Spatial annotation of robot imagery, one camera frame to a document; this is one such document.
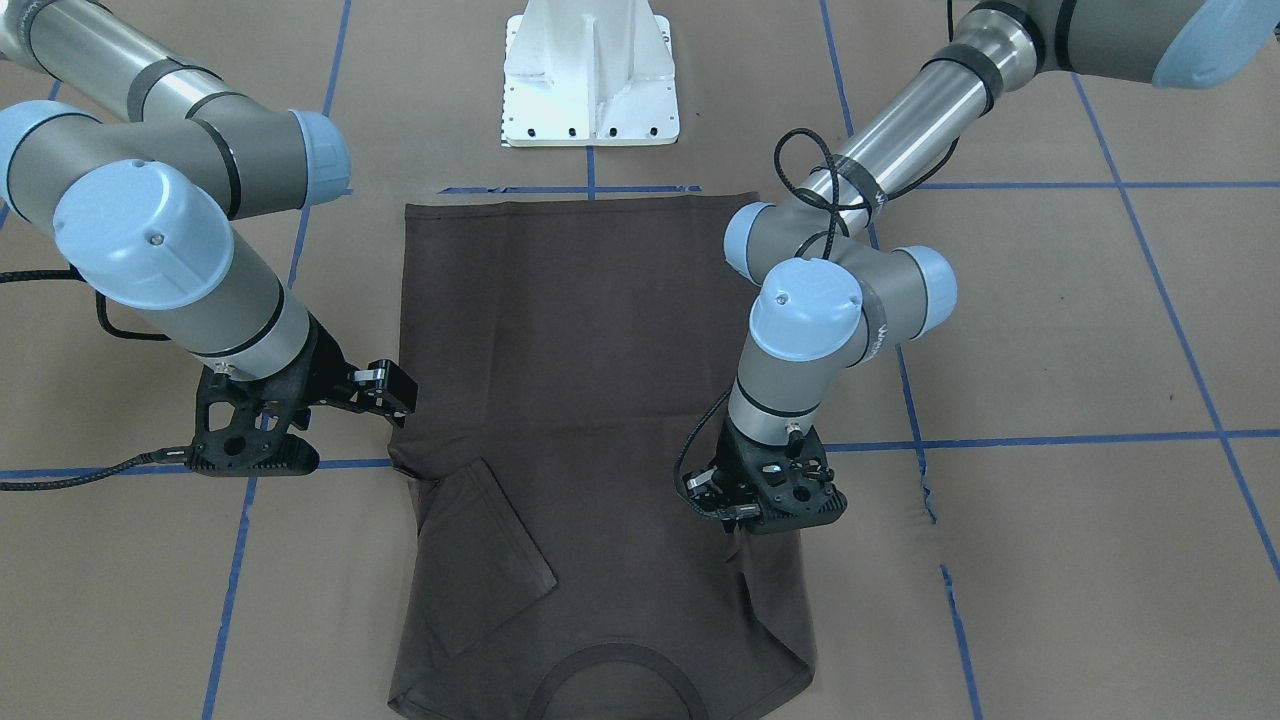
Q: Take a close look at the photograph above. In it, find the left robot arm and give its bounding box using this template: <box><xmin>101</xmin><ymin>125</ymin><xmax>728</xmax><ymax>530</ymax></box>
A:
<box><xmin>673</xmin><ymin>1</ymin><xmax>1279</xmax><ymax>536</ymax></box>

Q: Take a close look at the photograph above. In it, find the dark brown t-shirt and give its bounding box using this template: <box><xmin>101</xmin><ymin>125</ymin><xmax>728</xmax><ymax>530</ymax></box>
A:
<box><xmin>388</xmin><ymin>193</ymin><xmax>817</xmax><ymax>719</ymax></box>

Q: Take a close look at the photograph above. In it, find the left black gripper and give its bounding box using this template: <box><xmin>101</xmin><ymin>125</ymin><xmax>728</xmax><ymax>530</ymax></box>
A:
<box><xmin>686</xmin><ymin>420</ymin><xmax>849</xmax><ymax>534</ymax></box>

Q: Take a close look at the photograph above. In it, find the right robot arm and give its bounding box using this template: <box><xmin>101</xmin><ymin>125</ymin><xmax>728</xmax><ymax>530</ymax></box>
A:
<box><xmin>3</xmin><ymin>1</ymin><xmax>417</xmax><ymax>427</ymax></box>

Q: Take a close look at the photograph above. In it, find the white camera pole base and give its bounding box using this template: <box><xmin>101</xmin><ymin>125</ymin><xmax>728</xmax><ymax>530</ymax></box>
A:
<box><xmin>500</xmin><ymin>1</ymin><xmax>681</xmax><ymax>149</ymax></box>

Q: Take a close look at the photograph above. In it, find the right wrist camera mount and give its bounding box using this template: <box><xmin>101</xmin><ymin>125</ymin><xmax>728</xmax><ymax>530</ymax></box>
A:
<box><xmin>184</xmin><ymin>366</ymin><xmax>320</xmax><ymax>477</ymax></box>

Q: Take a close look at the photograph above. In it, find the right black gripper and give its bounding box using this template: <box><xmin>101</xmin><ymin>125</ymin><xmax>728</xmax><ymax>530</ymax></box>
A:
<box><xmin>262</xmin><ymin>316</ymin><xmax>419</xmax><ymax>428</ymax></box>

